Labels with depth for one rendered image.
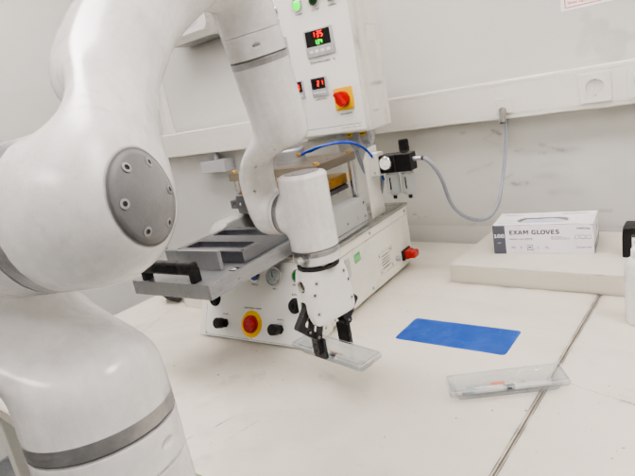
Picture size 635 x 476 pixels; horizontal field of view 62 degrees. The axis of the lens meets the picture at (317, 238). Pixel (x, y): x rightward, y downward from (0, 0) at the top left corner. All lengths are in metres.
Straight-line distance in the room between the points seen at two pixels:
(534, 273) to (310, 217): 0.61
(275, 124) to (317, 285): 0.28
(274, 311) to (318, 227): 0.36
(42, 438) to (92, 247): 0.16
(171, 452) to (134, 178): 0.23
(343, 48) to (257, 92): 0.59
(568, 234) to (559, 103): 0.33
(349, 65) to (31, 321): 1.06
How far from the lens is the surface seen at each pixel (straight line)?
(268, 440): 0.91
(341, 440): 0.87
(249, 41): 0.81
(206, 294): 0.99
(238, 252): 1.06
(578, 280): 1.28
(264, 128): 0.84
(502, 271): 1.33
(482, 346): 1.08
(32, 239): 0.38
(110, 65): 0.48
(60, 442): 0.45
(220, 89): 2.21
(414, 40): 1.67
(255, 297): 1.23
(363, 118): 1.37
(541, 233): 1.39
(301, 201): 0.87
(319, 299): 0.91
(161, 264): 1.06
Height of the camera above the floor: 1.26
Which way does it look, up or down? 15 degrees down
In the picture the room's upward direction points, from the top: 11 degrees counter-clockwise
